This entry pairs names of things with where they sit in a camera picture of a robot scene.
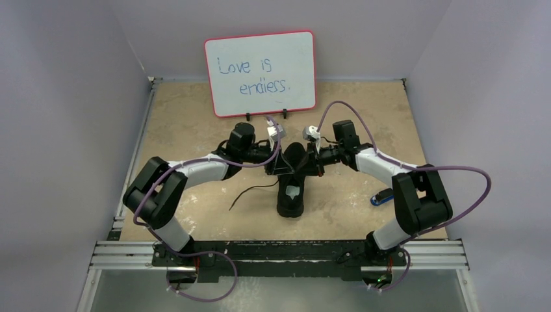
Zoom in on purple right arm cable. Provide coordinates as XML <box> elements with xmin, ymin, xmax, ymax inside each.
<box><xmin>316</xmin><ymin>101</ymin><xmax>493</xmax><ymax>294</ymax></box>

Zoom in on aluminium extrusion rail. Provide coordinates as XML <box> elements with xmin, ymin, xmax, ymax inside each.
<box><xmin>89</xmin><ymin>240</ymin><xmax>470</xmax><ymax>270</ymax></box>

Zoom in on red framed whiteboard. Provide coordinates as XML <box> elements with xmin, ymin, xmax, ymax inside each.
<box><xmin>203</xmin><ymin>31</ymin><xmax>317</xmax><ymax>118</ymax></box>

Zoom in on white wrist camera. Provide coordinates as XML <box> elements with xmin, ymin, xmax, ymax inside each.
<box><xmin>302</xmin><ymin>125</ymin><xmax>321</xmax><ymax>152</ymax></box>
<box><xmin>267</xmin><ymin>121</ymin><xmax>287</xmax><ymax>142</ymax></box>

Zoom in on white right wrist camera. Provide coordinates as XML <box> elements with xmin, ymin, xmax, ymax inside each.
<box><xmin>302</xmin><ymin>125</ymin><xmax>321</xmax><ymax>152</ymax></box>

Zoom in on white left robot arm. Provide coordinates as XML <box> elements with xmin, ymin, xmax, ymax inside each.
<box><xmin>122</xmin><ymin>120</ymin><xmax>285</xmax><ymax>266</ymax></box>

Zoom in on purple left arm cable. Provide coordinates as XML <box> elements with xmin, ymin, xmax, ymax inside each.
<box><xmin>132</xmin><ymin>115</ymin><xmax>283</xmax><ymax>303</ymax></box>

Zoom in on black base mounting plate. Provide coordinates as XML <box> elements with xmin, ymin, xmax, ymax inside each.
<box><xmin>151</xmin><ymin>240</ymin><xmax>407</xmax><ymax>283</ymax></box>

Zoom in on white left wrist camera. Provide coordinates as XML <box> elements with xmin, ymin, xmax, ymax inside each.
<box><xmin>267</xmin><ymin>121</ymin><xmax>287</xmax><ymax>142</ymax></box>

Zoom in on blue black marker eraser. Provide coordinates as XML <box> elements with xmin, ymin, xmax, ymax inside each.
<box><xmin>370</xmin><ymin>188</ymin><xmax>394</xmax><ymax>207</ymax></box>

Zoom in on black shoe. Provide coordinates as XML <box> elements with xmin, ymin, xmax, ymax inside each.
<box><xmin>277</xmin><ymin>142</ymin><xmax>307</xmax><ymax>218</ymax></box>

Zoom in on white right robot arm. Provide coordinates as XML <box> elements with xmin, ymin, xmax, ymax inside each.
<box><xmin>296</xmin><ymin>120</ymin><xmax>452</xmax><ymax>265</ymax></box>

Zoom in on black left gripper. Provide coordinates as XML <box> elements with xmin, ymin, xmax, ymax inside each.
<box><xmin>240</xmin><ymin>138</ymin><xmax>294</xmax><ymax>176</ymax></box>

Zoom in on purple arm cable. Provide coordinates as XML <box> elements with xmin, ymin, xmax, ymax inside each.
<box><xmin>132</xmin><ymin>115</ymin><xmax>283</xmax><ymax>303</ymax></box>
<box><xmin>316</xmin><ymin>101</ymin><xmax>493</xmax><ymax>294</ymax></box>

